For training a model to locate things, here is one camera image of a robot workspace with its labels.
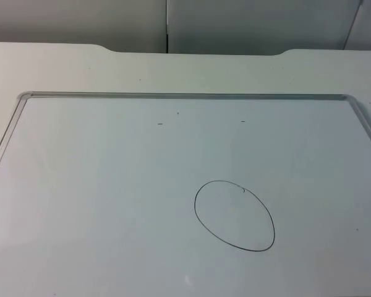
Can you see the grey-framed whiteboard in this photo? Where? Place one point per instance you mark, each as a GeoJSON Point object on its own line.
{"type": "Point", "coordinates": [142, 191]}

